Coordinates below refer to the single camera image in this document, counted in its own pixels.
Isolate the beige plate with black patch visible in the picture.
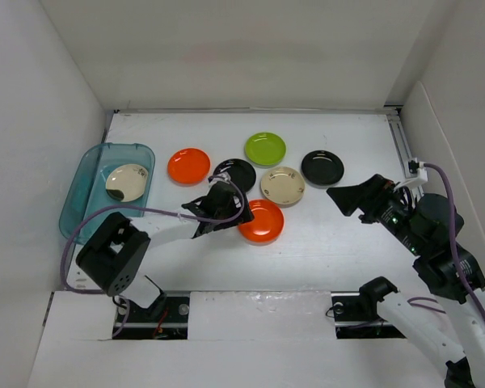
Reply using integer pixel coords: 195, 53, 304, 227
105, 164, 149, 202

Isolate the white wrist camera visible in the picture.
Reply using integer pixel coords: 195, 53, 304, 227
208, 172, 231, 185
394, 158, 428, 191

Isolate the black plate right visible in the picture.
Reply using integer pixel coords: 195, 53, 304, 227
301, 150, 344, 186

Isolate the black plate centre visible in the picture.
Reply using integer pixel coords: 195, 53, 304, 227
213, 158, 256, 192

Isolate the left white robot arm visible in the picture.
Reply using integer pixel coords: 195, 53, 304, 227
76, 176, 254, 321

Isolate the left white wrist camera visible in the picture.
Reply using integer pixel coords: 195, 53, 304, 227
208, 172, 231, 185

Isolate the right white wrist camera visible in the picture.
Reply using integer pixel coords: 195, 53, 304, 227
394, 158, 428, 191

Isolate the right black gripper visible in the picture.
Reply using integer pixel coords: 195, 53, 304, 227
327, 171, 426, 255

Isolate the orange plate back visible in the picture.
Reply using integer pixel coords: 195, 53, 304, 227
167, 148, 211, 185

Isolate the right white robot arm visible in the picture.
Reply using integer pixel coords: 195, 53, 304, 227
327, 175, 485, 387

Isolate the green plate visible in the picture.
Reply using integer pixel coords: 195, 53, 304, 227
244, 132, 287, 166

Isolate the orange plate front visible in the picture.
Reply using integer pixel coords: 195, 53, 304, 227
238, 199, 285, 244

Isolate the orange plate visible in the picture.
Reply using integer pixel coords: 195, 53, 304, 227
238, 199, 285, 244
167, 148, 211, 185

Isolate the beige plate with drawings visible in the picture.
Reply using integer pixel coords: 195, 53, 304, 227
260, 167, 306, 206

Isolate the teal plastic bin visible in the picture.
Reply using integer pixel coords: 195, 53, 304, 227
59, 142, 155, 238

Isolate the aluminium rail right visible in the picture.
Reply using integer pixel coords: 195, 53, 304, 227
385, 106, 424, 197

